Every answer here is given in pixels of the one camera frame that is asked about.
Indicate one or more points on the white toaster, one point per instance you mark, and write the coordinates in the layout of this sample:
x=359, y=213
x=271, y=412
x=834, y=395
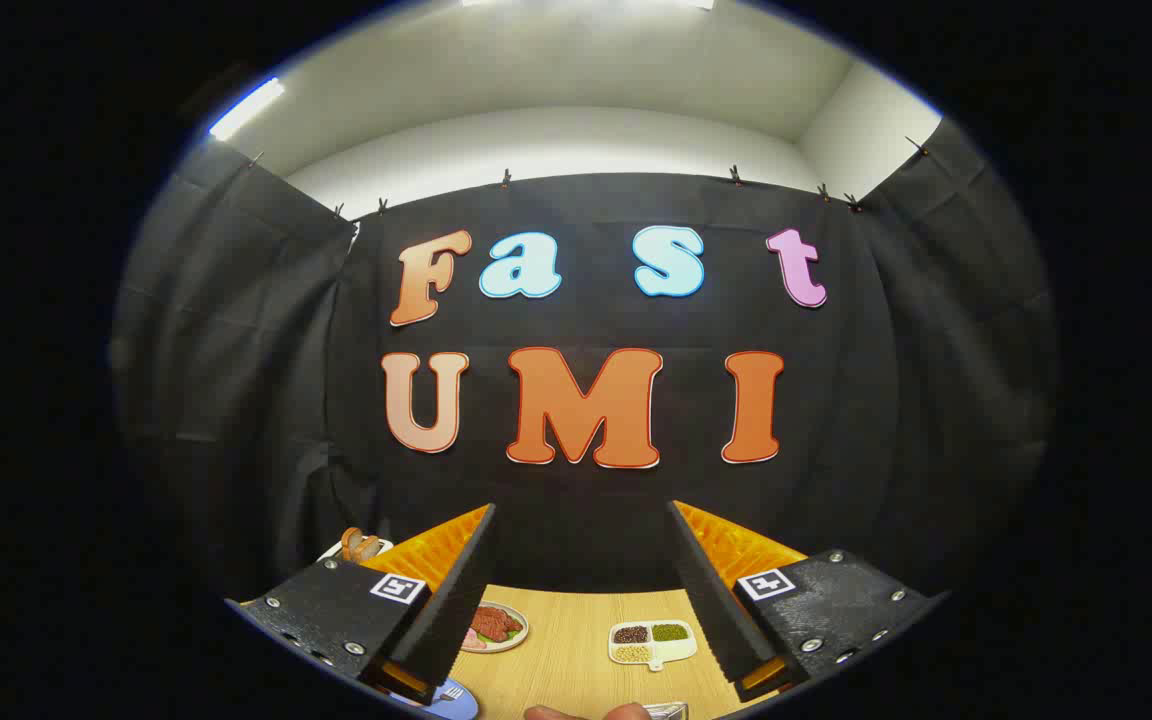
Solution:
x=331, y=550

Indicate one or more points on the oval white plate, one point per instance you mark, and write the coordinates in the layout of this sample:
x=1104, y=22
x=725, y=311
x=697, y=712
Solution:
x=516, y=640

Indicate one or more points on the brown steak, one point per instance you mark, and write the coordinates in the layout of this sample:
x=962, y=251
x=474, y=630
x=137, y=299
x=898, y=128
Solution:
x=496, y=623

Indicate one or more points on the pile of yellow soybeans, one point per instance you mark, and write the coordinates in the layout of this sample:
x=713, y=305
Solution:
x=633, y=653

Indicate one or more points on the blue plate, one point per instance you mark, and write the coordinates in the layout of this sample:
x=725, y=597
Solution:
x=461, y=708

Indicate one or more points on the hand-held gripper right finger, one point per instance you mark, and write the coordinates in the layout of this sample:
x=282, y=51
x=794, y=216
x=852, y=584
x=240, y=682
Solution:
x=711, y=590

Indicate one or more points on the row of black cloth clips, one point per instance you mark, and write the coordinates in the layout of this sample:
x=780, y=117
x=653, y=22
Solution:
x=506, y=180

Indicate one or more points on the divided white dish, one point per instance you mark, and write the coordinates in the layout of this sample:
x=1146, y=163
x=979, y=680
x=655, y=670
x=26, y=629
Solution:
x=676, y=652

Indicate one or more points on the toasted bread slice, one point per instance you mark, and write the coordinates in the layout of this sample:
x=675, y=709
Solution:
x=351, y=545
x=372, y=548

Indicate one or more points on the perforated metal tray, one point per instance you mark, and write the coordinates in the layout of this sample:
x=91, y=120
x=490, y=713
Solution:
x=666, y=711

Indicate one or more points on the ceiling light strip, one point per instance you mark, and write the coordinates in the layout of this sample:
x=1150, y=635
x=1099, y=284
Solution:
x=248, y=108

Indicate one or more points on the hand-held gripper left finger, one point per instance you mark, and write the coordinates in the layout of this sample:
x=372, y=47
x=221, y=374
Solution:
x=456, y=590

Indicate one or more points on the pile of green beans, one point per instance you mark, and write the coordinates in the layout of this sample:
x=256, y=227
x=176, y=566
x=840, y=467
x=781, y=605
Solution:
x=670, y=632

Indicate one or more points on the pile of red beans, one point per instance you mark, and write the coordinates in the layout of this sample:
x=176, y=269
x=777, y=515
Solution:
x=630, y=634

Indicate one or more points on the pink ham slices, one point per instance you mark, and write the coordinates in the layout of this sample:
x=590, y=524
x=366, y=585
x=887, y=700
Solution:
x=473, y=641

